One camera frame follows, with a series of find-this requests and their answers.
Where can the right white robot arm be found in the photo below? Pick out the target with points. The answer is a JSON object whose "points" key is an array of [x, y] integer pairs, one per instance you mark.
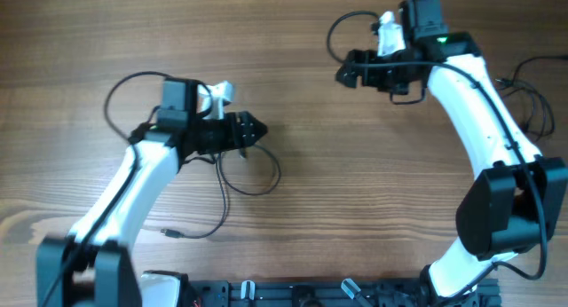
{"points": [[517, 194]]}

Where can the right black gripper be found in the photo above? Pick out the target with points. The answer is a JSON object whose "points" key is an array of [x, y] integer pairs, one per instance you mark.
{"points": [[373, 77]]}

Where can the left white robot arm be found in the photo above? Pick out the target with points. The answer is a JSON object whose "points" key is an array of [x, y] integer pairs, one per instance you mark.
{"points": [[91, 266]]}

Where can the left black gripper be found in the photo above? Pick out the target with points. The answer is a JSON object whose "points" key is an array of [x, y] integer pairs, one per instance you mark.
{"points": [[241, 137]]}

